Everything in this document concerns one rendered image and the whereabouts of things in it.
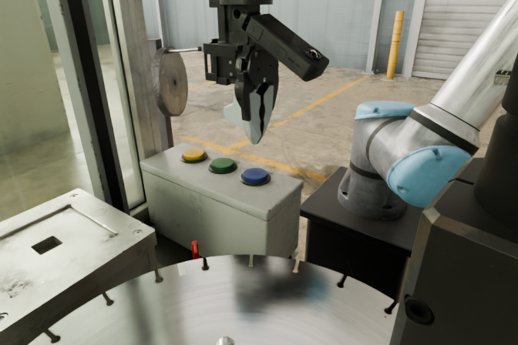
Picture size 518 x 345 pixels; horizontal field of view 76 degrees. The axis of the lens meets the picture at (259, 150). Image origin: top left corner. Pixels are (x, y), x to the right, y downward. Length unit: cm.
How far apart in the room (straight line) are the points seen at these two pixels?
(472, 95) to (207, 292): 46
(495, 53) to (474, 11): 536
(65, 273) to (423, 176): 49
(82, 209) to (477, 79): 59
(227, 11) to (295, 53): 12
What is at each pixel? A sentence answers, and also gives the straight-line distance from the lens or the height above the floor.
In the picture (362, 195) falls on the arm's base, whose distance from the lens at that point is 73.
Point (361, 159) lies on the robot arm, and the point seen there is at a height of 87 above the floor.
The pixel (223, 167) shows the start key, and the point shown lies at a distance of 56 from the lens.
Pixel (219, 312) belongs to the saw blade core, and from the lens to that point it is 28.
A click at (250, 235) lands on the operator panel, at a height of 84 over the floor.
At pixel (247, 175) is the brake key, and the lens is 53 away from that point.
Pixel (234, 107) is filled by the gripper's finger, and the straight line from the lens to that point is 49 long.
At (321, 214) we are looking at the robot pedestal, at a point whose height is 75.
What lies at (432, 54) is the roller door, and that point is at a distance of 605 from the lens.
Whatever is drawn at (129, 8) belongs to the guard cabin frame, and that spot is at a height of 115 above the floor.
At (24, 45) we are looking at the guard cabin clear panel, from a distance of 55.
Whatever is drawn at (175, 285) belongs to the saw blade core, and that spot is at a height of 95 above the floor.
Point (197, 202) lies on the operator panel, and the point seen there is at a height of 86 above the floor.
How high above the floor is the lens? 117
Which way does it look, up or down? 25 degrees down
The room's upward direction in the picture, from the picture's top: straight up
